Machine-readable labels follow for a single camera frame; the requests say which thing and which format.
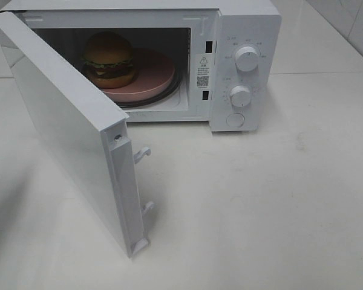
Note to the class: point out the white round door button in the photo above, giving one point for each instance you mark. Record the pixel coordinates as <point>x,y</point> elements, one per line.
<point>235,120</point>

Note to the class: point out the pink round plate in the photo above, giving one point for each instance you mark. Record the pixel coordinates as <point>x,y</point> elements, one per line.
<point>154,73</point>

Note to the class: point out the white microwave door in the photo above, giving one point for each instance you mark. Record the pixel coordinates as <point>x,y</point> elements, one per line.
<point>84,130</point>

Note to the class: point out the toy hamburger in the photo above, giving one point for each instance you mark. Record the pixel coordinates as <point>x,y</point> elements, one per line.
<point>108,60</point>

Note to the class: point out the white lower microwave knob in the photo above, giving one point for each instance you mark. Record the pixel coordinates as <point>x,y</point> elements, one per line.
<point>240,96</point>

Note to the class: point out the white microwave knob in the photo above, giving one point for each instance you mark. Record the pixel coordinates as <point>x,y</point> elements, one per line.
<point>246,58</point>
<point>240,96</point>

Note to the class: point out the glass microwave turntable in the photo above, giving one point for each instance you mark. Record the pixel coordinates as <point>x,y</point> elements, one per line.
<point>175,83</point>

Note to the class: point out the white warning label sticker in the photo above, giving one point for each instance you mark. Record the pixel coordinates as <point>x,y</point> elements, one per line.
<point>202,70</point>

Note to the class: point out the white microwave oven body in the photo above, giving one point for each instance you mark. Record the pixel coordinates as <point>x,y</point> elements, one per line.
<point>180,29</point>

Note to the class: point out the white upper microwave knob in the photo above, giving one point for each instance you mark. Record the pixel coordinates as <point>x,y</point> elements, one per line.
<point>246,58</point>

